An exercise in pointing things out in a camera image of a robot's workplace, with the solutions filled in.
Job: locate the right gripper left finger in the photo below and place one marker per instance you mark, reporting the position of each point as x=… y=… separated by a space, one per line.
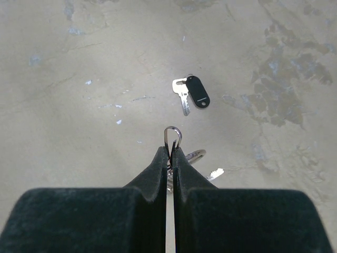
x=131 y=218

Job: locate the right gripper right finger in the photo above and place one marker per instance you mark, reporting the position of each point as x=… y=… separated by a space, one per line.
x=210 y=219

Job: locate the metal keyring with keys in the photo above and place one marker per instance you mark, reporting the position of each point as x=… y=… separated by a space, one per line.
x=191 y=158

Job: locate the silver key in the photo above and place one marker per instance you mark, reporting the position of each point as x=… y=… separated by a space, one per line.
x=179 y=87

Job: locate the black key tag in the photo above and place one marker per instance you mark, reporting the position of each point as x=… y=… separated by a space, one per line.
x=197 y=92

